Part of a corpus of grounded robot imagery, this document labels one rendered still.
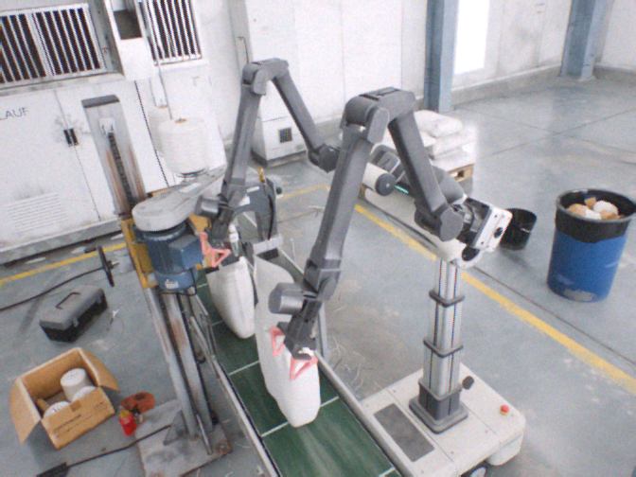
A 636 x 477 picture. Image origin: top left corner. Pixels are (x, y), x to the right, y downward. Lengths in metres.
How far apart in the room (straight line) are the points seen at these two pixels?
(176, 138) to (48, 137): 3.01
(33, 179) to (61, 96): 0.75
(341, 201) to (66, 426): 2.28
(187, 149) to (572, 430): 2.27
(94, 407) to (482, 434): 2.00
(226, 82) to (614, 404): 5.06
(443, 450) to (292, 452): 0.65
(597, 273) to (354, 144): 2.75
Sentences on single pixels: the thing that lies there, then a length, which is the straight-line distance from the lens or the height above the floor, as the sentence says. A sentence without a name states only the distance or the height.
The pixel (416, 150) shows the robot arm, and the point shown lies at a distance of 1.09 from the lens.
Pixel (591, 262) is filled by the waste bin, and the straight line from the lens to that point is 3.49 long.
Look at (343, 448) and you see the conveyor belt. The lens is 2.12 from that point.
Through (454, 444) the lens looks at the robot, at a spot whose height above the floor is 0.26.
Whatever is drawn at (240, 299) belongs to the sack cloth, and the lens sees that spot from 2.53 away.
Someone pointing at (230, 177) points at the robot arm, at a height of 1.54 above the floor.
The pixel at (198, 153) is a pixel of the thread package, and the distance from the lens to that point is 1.66.
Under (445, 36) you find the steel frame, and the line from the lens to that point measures 7.40.
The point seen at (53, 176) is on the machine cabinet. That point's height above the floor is 0.72.
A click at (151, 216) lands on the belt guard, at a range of 1.69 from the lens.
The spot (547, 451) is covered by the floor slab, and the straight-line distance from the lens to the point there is 2.72.
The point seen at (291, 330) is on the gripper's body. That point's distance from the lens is 1.13.
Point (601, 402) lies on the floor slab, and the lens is 3.02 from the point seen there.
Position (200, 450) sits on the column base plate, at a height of 0.02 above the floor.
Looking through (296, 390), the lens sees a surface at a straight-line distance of 1.99.
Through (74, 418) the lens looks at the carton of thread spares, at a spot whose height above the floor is 0.14.
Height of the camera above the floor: 2.10
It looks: 30 degrees down
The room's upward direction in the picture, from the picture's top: 5 degrees counter-clockwise
